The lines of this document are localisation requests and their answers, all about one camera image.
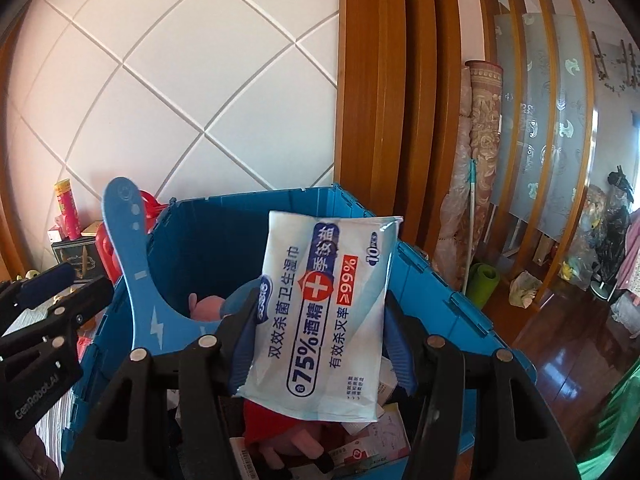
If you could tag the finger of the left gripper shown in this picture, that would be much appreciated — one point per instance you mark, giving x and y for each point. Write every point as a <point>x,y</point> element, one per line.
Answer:
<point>29,293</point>
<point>64,318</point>

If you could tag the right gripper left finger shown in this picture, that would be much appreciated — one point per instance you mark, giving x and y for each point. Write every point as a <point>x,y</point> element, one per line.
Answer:
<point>160,417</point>

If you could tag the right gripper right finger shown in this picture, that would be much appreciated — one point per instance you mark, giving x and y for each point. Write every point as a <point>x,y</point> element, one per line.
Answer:
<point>516,434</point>

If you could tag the blue shoehorn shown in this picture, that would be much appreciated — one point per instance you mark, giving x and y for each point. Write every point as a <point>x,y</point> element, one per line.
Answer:
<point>157,326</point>

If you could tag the red white ointment box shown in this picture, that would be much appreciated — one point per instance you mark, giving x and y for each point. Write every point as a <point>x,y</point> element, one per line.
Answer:
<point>380,443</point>

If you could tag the wet wipes pack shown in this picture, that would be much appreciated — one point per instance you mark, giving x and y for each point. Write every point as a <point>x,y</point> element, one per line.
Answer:
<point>320,317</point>

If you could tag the blue-dress pig plush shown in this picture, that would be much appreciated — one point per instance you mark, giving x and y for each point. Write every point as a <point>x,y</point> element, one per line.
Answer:
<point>215,308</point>

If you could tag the black gift box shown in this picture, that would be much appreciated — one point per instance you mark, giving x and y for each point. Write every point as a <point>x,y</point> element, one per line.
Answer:
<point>82,255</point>

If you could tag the red bear suitcase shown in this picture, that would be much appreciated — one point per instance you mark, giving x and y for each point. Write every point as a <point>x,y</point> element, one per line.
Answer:
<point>152,210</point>

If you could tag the small pink tissue packet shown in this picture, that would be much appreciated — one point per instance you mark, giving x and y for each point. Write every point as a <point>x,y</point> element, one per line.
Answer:
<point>57,232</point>

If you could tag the white barcode medicine box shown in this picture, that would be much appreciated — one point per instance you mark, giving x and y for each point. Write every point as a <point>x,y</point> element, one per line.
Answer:
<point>243,460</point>

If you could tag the yellow sticky note pad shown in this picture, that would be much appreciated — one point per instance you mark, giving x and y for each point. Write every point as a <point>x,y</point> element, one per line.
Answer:
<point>92,229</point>

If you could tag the pink chips can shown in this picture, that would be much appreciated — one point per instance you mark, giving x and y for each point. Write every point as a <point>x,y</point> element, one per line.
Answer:
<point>66,202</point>

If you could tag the red-dress pig plush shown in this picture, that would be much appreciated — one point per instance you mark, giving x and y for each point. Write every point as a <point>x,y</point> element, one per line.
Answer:
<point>273,436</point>

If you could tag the rolled patterned carpet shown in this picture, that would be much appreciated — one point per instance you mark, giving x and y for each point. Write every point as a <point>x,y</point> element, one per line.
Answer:
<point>464,211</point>

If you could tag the wooden glass partition screen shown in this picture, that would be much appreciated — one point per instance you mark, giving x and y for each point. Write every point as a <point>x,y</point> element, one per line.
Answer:
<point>547,123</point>

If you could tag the green mop handle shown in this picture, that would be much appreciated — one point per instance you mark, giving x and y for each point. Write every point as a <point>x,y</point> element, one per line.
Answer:
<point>470,245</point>

